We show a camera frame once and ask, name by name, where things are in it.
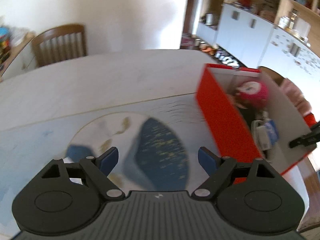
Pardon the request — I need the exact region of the blue tissue pack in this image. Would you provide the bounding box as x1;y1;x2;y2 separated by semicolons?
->
257;119;279;151

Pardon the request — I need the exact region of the red white cardboard box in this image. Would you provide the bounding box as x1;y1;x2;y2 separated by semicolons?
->
196;63;317;175

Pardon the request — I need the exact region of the red cloth on chair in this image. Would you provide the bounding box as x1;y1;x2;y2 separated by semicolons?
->
304;113;317;127

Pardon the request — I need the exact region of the dark blue cloth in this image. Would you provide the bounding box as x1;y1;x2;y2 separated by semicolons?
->
66;145;94;163

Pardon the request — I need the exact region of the pink scarf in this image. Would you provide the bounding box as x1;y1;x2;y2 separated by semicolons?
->
280;79;312;117

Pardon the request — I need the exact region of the wooden chair with scarf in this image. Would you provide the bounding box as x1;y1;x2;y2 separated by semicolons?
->
258;66;285;86

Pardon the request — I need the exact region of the pink plush toy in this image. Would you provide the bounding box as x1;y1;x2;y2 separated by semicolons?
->
235;81;268;109

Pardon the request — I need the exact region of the blue patterned table mat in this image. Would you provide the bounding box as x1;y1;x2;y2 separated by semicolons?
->
1;94;216;239

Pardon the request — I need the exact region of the white sideboard with clutter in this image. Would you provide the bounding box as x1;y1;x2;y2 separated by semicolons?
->
1;15;37;81

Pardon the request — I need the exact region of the brown wooden chair far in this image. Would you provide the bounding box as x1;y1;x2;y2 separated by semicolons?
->
31;23;87;67

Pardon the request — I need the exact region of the white wall cabinet unit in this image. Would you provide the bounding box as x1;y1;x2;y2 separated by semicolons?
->
196;0;319;80

